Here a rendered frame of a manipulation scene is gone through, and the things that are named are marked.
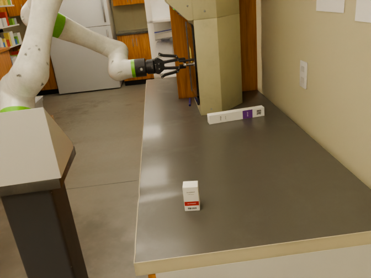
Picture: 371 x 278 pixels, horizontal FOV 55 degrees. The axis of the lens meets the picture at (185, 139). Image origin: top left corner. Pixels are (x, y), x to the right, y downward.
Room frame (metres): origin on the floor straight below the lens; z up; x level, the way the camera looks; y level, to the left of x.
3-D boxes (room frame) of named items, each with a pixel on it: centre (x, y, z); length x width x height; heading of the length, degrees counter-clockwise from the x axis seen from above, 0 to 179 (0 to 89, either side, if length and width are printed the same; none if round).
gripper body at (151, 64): (1.84, 0.12, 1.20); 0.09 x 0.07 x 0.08; 93
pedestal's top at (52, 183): (1.33, 0.65, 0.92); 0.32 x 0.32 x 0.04; 4
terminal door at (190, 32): (1.90, -0.08, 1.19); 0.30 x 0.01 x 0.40; 3
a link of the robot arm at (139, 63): (1.83, 0.19, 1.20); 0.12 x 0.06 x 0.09; 3
